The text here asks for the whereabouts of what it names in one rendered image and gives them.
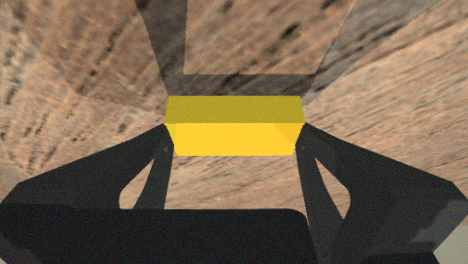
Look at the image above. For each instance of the yellow block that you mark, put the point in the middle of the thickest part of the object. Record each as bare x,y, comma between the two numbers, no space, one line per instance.
234,125

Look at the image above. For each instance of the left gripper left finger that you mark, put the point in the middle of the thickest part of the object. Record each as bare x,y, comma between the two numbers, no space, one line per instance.
96,181

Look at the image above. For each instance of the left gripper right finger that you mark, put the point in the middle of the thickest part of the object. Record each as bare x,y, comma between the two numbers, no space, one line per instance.
394,208

